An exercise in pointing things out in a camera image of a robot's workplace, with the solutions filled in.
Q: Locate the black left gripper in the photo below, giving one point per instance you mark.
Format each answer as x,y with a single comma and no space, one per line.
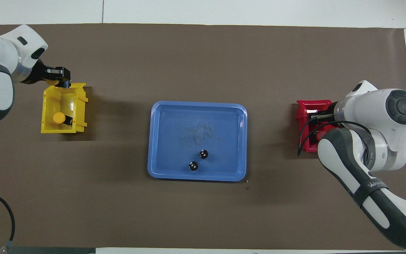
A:
49,72

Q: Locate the red plastic bin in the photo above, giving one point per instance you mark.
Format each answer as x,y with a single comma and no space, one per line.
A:
308,105

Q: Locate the blue plastic tray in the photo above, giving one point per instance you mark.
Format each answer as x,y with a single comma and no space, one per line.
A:
196,130

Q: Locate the black cylinder part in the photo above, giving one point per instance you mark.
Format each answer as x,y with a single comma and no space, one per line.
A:
193,165
203,154

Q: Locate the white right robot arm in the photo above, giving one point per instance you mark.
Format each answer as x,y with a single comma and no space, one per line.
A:
375,113

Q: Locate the brown paper mat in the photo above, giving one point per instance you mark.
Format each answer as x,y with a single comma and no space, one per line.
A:
118,211

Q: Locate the yellow plastic bin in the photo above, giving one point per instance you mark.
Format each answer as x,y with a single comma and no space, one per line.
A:
56,102

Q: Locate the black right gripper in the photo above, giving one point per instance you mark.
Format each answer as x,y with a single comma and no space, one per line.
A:
328,117

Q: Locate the yellow push button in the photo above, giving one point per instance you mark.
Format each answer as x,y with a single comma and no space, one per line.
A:
58,118
52,83

